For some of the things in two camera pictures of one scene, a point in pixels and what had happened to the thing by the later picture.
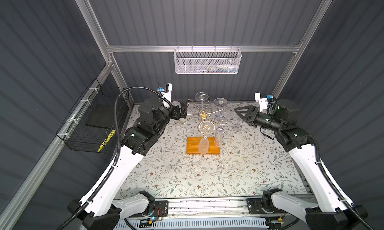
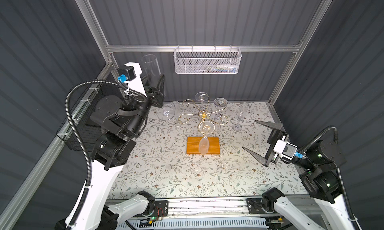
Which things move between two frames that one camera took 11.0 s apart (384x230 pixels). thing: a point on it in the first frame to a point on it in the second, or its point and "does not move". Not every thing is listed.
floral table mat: x=215 y=152 does not move
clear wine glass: x=220 y=101 does not move
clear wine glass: x=176 y=103 does not move
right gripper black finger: x=246 y=118 to x=263 y=161
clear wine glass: x=206 y=127 does not move
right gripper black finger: x=251 y=108 to x=271 y=124
